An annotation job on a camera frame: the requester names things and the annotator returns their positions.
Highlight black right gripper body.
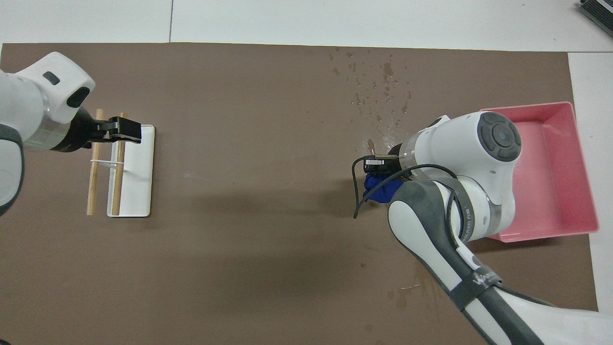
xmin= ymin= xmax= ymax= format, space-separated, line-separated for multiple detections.
xmin=364 ymin=145 xmax=409 ymax=179

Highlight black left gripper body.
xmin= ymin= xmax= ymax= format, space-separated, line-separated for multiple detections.
xmin=62 ymin=108 xmax=142 ymax=153

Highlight dark blue towel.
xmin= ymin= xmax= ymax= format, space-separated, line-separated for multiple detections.
xmin=363 ymin=173 xmax=399 ymax=204

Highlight spilled water drops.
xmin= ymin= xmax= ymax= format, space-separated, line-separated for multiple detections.
xmin=328 ymin=47 xmax=415 ymax=154

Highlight white rack with wooden rods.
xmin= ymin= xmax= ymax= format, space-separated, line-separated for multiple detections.
xmin=86 ymin=109 xmax=156 ymax=219

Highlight brown table mat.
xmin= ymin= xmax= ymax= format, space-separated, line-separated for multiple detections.
xmin=0 ymin=42 xmax=599 ymax=345

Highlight pink plastic bin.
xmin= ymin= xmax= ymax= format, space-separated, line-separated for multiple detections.
xmin=480 ymin=101 xmax=600 ymax=243

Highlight black ribbed device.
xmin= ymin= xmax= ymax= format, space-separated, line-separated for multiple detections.
xmin=577 ymin=0 xmax=613 ymax=36

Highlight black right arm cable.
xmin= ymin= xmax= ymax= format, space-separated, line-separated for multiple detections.
xmin=352 ymin=156 xmax=467 ymax=240

